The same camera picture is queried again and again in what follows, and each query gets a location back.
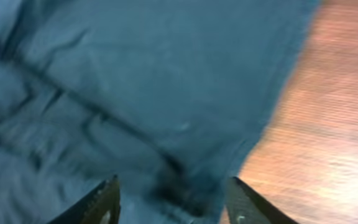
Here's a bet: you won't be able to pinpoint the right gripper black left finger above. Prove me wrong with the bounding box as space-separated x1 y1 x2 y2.
47 175 121 224

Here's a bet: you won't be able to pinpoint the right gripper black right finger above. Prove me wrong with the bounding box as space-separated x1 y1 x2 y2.
225 177 298 224

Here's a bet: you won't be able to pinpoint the navy blue shorts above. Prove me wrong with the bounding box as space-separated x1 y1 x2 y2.
0 0 319 223

